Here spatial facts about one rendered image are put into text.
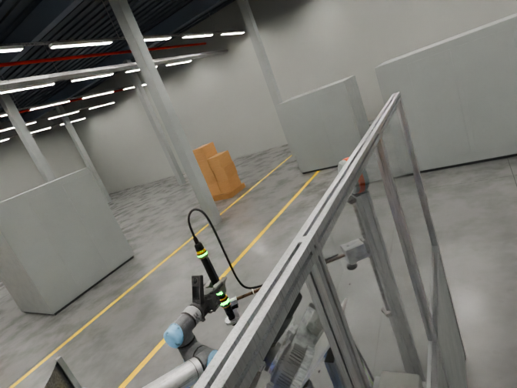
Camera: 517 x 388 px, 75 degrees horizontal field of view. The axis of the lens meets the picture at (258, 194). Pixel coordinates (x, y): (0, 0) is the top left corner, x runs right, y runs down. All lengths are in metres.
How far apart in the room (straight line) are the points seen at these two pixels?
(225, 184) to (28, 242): 4.91
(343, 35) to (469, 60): 7.64
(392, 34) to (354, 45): 1.28
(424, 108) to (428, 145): 0.65
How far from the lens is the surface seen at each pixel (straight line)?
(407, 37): 13.12
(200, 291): 1.44
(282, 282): 0.55
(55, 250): 7.59
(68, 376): 3.58
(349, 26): 13.45
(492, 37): 6.41
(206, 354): 1.32
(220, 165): 9.55
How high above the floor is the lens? 2.33
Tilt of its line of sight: 15 degrees down
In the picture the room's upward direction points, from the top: 22 degrees counter-clockwise
